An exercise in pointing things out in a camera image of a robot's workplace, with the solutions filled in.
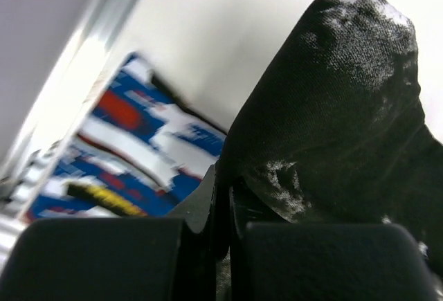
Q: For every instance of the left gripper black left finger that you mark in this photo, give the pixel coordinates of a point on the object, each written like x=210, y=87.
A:
x=133, y=258

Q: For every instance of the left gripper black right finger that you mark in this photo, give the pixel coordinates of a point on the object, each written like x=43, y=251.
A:
x=272, y=259

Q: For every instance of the black white splattered trousers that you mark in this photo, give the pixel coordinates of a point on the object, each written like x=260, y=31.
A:
x=334, y=132

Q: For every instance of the blue white patterned folded trousers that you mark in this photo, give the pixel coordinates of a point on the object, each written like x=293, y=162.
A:
x=136, y=153

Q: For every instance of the aluminium mounting rail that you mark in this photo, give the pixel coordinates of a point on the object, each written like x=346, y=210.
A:
x=32, y=181

